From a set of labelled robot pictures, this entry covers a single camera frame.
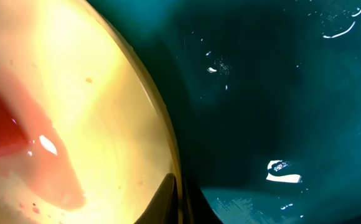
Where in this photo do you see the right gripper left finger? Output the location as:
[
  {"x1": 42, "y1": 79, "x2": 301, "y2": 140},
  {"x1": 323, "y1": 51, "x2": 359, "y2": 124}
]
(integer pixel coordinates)
[{"x1": 135, "y1": 173, "x2": 178, "y2": 224}]

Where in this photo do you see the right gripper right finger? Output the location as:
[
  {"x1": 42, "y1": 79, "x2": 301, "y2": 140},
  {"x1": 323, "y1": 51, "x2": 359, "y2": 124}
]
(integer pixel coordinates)
[{"x1": 182, "y1": 176, "x2": 223, "y2": 224}]

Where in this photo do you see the yellow-green rimmed plate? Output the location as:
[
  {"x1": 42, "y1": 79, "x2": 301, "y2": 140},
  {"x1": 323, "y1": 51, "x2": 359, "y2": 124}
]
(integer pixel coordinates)
[{"x1": 0, "y1": 1, "x2": 183, "y2": 223}]

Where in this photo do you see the teal plastic tray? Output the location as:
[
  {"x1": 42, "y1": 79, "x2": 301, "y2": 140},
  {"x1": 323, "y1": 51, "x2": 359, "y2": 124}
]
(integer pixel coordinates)
[{"x1": 91, "y1": 0, "x2": 361, "y2": 223}]

